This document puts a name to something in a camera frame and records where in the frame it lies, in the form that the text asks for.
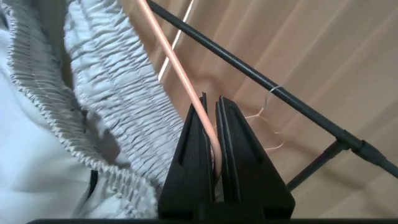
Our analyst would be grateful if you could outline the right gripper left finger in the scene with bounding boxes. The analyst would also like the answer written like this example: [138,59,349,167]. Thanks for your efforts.
[157,92,215,218]

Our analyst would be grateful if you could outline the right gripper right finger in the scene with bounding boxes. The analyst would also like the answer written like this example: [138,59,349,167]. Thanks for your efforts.
[215,95,295,218]

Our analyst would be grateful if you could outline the pink clothes hanger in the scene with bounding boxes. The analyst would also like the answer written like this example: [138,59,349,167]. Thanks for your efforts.
[136,0,223,182]
[244,85,285,152]

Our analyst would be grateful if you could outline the pale grey shorts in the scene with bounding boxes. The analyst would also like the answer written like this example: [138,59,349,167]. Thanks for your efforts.
[0,0,187,219]

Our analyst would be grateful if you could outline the black clothes rack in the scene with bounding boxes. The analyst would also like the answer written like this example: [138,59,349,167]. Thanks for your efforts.
[146,0,398,192]

